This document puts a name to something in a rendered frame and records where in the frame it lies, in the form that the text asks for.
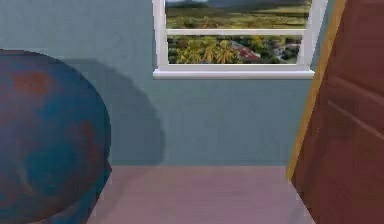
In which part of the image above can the brown wooden room door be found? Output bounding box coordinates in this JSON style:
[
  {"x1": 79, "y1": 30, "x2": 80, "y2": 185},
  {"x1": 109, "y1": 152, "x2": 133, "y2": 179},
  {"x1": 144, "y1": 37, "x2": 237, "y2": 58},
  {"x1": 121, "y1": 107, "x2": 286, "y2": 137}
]
[{"x1": 285, "y1": 0, "x2": 384, "y2": 224}]

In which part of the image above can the blue and rust round armchair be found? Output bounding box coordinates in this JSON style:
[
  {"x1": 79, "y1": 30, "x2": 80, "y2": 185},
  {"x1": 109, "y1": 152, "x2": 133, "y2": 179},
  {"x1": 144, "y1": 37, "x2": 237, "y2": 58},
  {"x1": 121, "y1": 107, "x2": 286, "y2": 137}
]
[{"x1": 0, "y1": 49, "x2": 113, "y2": 224}]

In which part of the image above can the white framed window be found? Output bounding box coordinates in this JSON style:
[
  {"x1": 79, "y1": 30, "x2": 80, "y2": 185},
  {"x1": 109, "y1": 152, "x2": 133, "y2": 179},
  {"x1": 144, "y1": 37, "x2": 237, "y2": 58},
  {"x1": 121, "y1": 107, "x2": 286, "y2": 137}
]
[{"x1": 151, "y1": 0, "x2": 330, "y2": 80}]

